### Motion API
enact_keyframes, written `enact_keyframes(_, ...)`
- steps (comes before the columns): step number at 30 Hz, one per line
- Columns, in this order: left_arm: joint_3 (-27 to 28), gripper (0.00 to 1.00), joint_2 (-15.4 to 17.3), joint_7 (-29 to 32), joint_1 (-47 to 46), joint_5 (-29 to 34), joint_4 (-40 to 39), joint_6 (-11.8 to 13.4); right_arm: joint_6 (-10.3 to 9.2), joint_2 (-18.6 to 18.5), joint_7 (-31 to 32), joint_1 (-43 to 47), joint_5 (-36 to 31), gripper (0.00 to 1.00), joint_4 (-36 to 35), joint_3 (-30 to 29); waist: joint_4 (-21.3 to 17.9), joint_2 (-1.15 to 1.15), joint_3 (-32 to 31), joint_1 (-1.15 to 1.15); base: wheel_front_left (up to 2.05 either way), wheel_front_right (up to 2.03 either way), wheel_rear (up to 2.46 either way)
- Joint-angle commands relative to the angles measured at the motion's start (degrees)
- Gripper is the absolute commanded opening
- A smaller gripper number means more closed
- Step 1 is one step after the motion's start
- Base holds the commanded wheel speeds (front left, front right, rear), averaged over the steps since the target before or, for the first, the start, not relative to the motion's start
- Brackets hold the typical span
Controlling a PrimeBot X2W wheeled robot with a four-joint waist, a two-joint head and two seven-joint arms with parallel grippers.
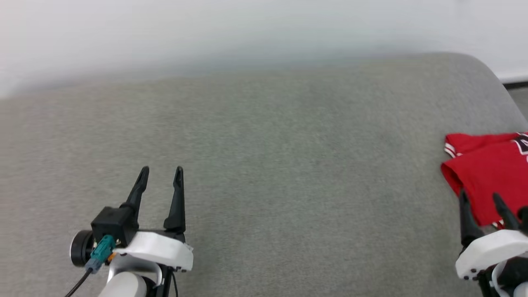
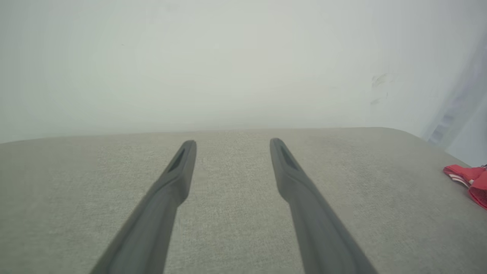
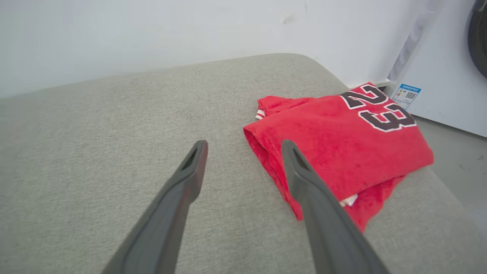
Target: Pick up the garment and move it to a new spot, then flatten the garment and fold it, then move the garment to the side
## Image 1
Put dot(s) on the grey fabric sofa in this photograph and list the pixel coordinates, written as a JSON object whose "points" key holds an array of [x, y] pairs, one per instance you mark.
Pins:
{"points": [[268, 165]]}

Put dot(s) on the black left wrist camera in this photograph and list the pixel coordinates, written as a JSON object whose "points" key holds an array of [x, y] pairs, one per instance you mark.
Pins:
{"points": [[113, 225]]}

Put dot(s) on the dark wall baseboard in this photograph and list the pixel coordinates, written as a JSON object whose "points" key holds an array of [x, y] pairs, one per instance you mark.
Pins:
{"points": [[515, 85]]}

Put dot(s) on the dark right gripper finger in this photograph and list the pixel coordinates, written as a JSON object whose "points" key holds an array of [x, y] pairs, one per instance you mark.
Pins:
{"points": [[468, 227], [506, 216]]}

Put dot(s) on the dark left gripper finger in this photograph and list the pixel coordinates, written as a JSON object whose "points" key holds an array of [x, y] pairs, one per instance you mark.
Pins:
{"points": [[138, 194], [178, 206]]}

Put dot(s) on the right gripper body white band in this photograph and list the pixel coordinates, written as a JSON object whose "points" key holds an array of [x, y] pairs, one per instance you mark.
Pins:
{"points": [[491, 249]]}

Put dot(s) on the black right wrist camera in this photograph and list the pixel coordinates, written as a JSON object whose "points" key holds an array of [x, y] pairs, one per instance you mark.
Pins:
{"points": [[524, 220]]}

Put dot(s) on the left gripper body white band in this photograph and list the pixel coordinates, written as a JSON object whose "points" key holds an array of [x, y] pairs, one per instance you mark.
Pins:
{"points": [[161, 249]]}

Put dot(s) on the red white basketball jersey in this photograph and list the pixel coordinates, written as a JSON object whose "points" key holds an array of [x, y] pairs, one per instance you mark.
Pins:
{"points": [[486, 173]]}

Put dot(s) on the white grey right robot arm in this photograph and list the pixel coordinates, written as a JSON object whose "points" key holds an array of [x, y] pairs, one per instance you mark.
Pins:
{"points": [[511, 280]]}

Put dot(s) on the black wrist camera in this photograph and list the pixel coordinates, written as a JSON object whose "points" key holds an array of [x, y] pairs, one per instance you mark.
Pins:
{"points": [[524, 220], [113, 225]]}

